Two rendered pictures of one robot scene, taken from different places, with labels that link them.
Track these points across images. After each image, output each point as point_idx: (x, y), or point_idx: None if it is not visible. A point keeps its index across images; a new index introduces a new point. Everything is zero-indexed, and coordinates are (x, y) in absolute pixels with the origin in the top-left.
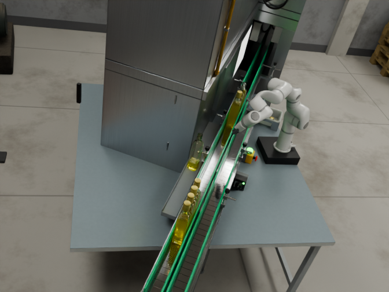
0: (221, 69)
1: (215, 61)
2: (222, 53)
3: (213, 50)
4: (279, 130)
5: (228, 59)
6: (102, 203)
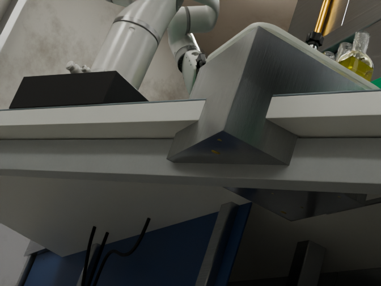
0: (334, 33)
1: (312, 24)
2: (322, 2)
3: (297, 7)
4: (178, 100)
5: (379, 12)
6: None
